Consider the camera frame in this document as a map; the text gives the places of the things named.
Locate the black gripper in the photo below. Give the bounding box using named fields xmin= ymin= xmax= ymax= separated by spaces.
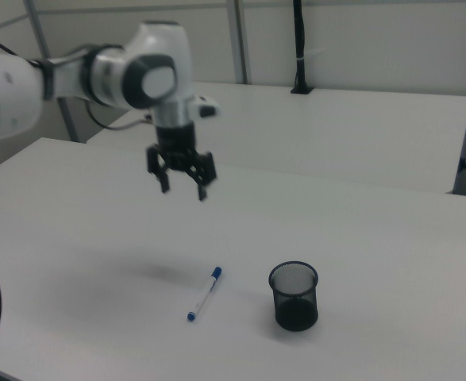
xmin=145 ymin=122 xmax=218 ymax=202

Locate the white marker with blue cap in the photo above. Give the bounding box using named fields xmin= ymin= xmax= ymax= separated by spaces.
xmin=187 ymin=266 xmax=223 ymax=322

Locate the black mesh pen cup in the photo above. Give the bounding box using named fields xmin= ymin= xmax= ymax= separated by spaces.
xmin=268 ymin=260 xmax=320 ymax=333

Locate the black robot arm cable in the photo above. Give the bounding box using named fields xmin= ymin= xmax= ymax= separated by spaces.
xmin=85 ymin=101 xmax=156 ymax=130

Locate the grey partition post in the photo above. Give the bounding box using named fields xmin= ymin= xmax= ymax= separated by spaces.
xmin=226 ymin=0 xmax=254 ymax=85

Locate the black camera pole with base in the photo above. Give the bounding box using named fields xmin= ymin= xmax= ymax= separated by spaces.
xmin=290 ymin=0 xmax=315 ymax=95

